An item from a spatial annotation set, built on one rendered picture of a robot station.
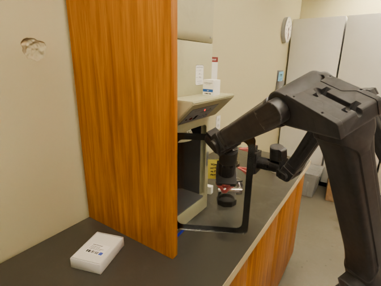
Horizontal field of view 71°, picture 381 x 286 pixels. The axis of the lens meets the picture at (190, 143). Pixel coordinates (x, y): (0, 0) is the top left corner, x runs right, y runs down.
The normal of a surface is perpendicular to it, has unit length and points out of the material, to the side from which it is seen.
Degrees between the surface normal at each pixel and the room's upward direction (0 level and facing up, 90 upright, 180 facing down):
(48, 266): 0
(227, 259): 0
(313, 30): 90
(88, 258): 0
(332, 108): 31
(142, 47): 90
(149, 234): 90
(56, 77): 90
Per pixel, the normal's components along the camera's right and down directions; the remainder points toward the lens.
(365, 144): 0.36, 0.24
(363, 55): -0.56, 0.23
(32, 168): 0.83, 0.17
